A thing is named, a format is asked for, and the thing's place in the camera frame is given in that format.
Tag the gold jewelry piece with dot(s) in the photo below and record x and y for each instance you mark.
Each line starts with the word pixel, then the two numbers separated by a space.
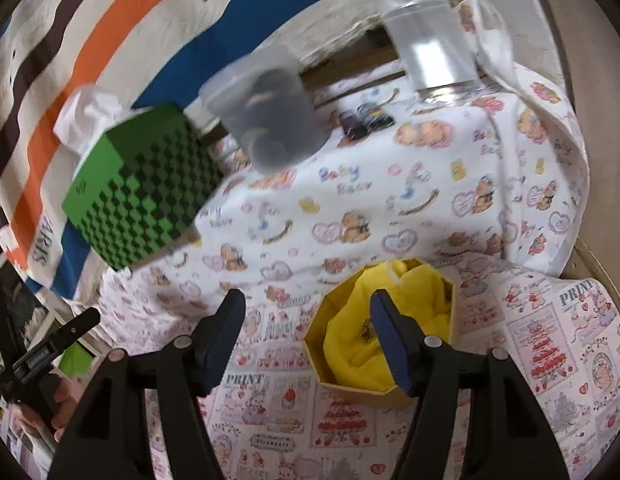
pixel 367 331

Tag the red cake print cloth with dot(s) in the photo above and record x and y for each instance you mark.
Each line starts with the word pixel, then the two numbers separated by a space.
pixel 540 340

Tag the yellow cloth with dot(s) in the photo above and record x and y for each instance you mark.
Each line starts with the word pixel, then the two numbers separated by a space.
pixel 350 325

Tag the person's left hand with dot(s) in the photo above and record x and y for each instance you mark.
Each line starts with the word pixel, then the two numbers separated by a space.
pixel 67 402

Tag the clear pump bottle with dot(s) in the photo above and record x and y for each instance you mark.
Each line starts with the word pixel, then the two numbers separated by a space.
pixel 427 35

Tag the translucent plastic cup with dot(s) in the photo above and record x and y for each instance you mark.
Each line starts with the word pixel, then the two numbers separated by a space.
pixel 270 110

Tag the white tissue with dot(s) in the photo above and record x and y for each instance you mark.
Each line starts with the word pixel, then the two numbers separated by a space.
pixel 87 115

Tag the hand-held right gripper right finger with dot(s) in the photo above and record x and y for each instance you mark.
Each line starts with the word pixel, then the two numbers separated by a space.
pixel 391 342

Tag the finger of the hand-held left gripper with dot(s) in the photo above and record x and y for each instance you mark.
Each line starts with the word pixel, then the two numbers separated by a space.
pixel 72 329

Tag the green checkered board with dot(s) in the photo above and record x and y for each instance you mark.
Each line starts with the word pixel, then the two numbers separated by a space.
pixel 145 185

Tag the yellow octagonal box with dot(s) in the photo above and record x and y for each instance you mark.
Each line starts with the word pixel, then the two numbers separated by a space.
pixel 360 396

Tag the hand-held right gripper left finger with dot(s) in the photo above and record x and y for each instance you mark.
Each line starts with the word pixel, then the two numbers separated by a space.
pixel 221 347

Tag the striped towel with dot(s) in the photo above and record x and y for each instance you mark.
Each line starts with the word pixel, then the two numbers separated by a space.
pixel 140 20

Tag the bear print cloth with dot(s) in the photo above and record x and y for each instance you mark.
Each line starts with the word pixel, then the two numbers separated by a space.
pixel 390 200

